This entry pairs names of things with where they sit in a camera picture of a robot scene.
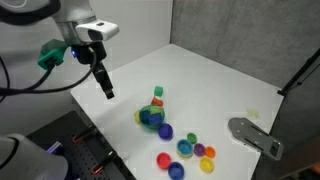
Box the yellow cup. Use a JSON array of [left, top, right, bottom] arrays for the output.
[[199, 156, 215, 174]]

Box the green translucent bowl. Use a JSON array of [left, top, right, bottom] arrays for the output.
[[138, 104, 166, 130]]

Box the red cup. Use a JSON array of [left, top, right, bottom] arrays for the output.
[[156, 152, 172, 170]]

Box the dark blue block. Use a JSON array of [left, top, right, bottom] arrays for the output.
[[139, 110, 151, 124]]

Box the light green block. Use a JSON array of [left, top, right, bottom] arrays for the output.
[[149, 105, 164, 116]]

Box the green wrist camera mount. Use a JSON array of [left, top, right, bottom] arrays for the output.
[[37, 38, 70, 71]]

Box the small green cup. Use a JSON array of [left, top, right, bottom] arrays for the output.
[[186, 132, 198, 145]]

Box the grey metal plate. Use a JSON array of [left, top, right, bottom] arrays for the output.
[[227, 117, 285, 162]]

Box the orange cup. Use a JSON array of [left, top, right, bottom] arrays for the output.
[[204, 145, 217, 159]]

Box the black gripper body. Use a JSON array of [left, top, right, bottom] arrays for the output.
[[71, 41, 111, 88]]

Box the indigo cup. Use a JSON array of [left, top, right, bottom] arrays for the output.
[[157, 122, 174, 141]]

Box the red black clamp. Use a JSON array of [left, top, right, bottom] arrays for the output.
[[72, 124, 98, 144], [90, 150, 118, 176]]

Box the black cable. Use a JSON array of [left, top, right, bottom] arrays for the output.
[[0, 65, 56, 97], [0, 48, 98, 96]]

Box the black stand pole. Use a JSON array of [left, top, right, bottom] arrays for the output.
[[277, 47, 320, 98]]

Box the black perforated board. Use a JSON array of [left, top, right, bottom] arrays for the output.
[[26, 110, 137, 180]]

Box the green cube block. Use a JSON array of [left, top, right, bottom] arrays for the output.
[[153, 85, 164, 98]]

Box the yellow tape piece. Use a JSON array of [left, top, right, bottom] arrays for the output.
[[246, 108, 260, 120]]

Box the blue cup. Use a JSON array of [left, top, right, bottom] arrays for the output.
[[167, 161, 186, 180]]

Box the teal cup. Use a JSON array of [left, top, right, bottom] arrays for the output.
[[176, 138, 194, 159]]

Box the orange block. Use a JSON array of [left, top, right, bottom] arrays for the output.
[[150, 96, 164, 108]]

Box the yellow block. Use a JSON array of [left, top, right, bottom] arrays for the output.
[[133, 110, 142, 125]]

